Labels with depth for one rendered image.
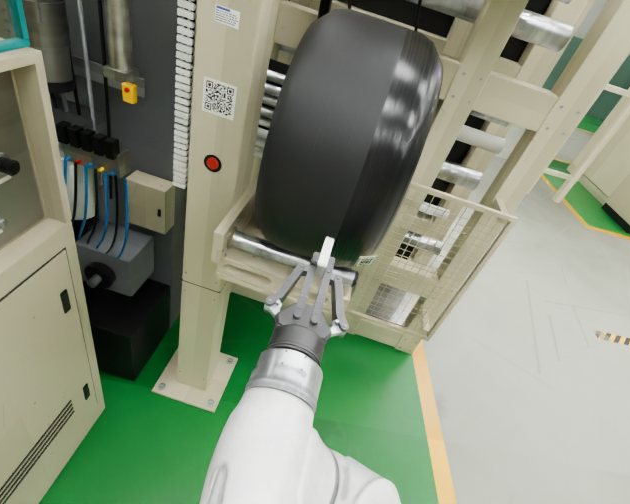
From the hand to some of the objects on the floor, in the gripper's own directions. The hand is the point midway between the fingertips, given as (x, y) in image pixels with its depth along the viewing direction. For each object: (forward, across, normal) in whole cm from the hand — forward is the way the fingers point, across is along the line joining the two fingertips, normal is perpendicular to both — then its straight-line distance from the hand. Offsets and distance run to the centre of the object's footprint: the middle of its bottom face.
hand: (324, 256), depth 64 cm
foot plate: (+21, +32, +118) cm, 124 cm away
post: (+21, +32, +118) cm, 124 cm away
